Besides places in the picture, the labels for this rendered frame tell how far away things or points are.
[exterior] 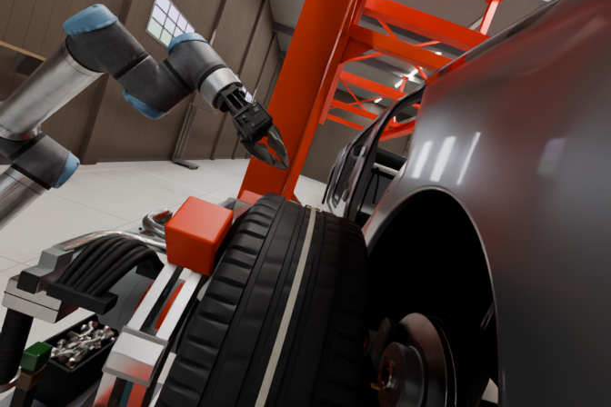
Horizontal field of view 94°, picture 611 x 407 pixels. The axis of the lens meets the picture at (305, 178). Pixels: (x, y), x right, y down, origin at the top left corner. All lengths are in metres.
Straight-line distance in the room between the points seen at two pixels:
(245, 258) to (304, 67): 0.84
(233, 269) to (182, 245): 0.08
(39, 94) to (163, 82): 0.32
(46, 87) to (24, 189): 0.40
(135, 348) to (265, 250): 0.21
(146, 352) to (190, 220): 0.18
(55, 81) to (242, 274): 0.63
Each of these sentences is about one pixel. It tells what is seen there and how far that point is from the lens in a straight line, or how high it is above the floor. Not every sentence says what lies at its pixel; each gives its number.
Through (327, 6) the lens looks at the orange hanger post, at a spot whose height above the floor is 1.83.
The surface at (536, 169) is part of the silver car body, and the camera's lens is 0.51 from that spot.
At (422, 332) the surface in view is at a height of 0.97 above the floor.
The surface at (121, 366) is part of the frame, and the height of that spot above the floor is 0.95.
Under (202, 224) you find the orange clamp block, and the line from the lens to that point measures 0.44.
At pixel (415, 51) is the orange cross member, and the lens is 3.42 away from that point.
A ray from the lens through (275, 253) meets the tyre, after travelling 0.46.
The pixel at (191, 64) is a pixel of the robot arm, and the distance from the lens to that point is 0.72.
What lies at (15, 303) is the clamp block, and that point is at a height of 0.91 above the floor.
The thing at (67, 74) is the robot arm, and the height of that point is 1.27.
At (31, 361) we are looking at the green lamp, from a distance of 0.97.
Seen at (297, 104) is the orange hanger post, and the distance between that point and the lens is 1.12.
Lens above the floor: 1.28
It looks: 4 degrees down
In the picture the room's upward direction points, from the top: 20 degrees clockwise
